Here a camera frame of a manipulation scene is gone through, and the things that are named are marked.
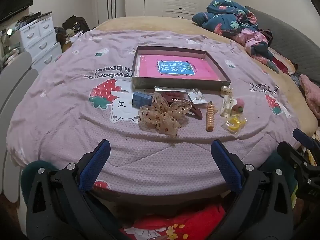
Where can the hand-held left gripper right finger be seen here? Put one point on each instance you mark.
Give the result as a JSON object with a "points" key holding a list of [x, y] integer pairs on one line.
{"points": [[227, 163]]}

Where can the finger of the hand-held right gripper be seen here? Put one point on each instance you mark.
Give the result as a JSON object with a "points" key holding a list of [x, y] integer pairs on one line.
{"points": [[290, 152], [302, 136]]}

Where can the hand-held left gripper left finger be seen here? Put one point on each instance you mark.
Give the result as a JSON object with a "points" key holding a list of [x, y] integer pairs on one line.
{"points": [[93, 162]]}

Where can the yellow earrings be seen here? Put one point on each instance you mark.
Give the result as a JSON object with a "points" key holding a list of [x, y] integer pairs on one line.
{"points": [[235, 123]]}

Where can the white hair claw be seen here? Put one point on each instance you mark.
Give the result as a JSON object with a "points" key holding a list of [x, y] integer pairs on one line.
{"points": [[226, 105]]}

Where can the earring card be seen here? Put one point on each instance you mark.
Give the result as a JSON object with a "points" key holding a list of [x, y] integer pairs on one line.
{"points": [[197, 97]]}

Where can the small blue plastic box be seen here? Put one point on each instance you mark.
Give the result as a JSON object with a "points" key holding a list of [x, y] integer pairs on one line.
{"points": [[142, 98]]}

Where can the sheer polka dot hair bow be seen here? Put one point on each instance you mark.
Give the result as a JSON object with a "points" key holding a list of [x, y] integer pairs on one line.
{"points": [[160, 116]]}

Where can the dark red hair clip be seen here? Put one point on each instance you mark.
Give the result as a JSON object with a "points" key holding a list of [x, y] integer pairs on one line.
{"points": [[175, 97]]}

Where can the shallow cardboard box tray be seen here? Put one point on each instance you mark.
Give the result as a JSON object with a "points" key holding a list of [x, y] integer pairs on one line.
{"points": [[175, 83]]}

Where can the pink plush cloth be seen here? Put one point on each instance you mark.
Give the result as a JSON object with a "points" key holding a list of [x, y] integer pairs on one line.
{"points": [[311, 95]]}

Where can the purple strawberry print blanket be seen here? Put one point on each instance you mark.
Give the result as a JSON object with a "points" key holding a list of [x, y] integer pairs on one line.
{"points": [[75, 105]]}

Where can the pearl hair clip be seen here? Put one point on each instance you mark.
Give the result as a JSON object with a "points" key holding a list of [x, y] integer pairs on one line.
{"points": [[226, 90]]}

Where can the red printed clothing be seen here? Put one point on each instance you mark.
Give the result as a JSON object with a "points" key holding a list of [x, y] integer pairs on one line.
{"points": [[180, 225]]}

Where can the grey headboard cushion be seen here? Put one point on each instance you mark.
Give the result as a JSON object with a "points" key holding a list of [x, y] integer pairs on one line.
{"points": [[295, 45]]}

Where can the pink book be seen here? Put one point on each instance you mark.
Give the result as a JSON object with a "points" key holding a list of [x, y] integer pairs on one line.
{"points": [[150, 67]]}

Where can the light grey rounded panel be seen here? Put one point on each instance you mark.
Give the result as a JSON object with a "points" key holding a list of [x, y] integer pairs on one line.
{"points": [[12, 85]]}

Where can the pile of clothes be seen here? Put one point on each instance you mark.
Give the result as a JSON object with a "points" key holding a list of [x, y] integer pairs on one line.
{"points": [[65, 36]]}

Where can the white drawer cabinet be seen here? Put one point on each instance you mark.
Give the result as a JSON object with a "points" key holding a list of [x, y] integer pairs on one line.
{"points": [[40, 42]]}

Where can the dark bag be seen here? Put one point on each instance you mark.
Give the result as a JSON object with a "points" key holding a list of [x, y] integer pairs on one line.
{"points": [[75, 23]]}

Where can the dark blue floral quilt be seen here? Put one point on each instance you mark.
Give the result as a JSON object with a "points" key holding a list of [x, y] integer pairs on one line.
{"points": [[225, 17]]}

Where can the white door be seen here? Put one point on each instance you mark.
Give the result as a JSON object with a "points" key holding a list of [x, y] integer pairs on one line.
{"points": [[103, 5]]}

